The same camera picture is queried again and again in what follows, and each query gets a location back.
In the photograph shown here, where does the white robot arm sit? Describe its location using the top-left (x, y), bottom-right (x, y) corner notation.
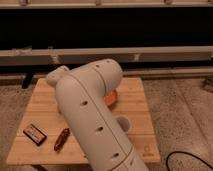
top-left (46, 59), bottom-right (148, 171)

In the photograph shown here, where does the orange ceramic bowl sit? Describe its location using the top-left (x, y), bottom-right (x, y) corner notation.
top-left (104, 90), bottom-right (117, 106)

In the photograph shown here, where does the clear plastic cup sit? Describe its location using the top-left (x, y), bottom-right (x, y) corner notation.
top-left (116, 116), bottom-right (131, 133)

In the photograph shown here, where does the brown snack packet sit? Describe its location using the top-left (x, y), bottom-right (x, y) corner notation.
top-left (54, 128), bottom-right (70, 151)

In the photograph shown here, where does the wooden table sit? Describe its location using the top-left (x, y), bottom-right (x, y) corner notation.
top-left (6, 77), bottom-right (161, 171)

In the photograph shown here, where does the dark small box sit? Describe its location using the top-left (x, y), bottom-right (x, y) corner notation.
top-left (23, 124), bottom-right (47, 146)

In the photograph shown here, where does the black floor cable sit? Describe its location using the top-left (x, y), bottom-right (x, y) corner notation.
top-left (165, 150), bottom-right (213, 171)

